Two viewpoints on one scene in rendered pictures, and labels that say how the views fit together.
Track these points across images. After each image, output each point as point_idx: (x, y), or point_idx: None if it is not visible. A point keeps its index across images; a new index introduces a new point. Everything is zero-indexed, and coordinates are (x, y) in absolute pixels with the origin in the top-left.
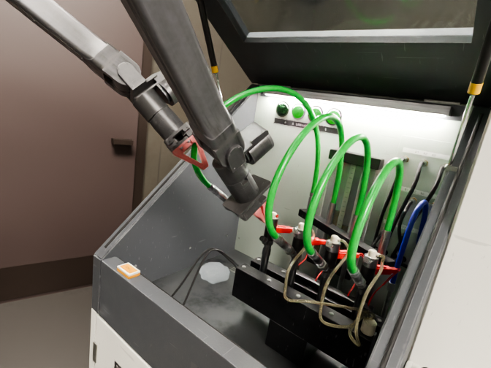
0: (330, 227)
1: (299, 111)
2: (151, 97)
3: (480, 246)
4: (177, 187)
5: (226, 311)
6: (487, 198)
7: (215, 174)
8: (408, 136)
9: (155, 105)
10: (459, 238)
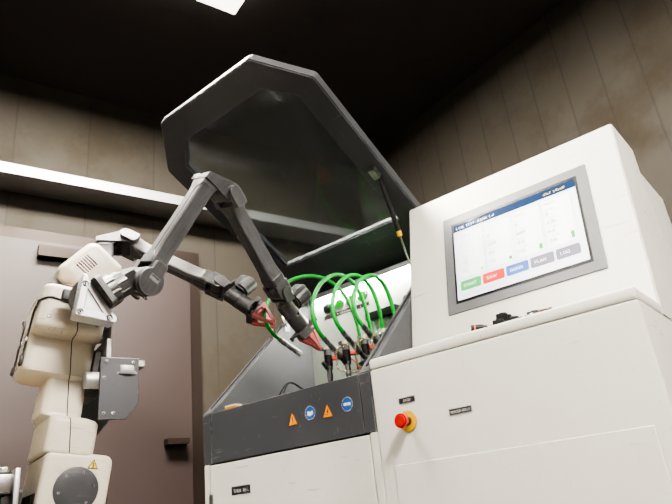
0: None
1: (339, 302)
2: (234, 290)
3: (423, 295)
4: (256, 370)
5: None
6: (419, 274)
7: (285, 366)
8: (407, 284)
9: (237, 293)
10: (414, 297)
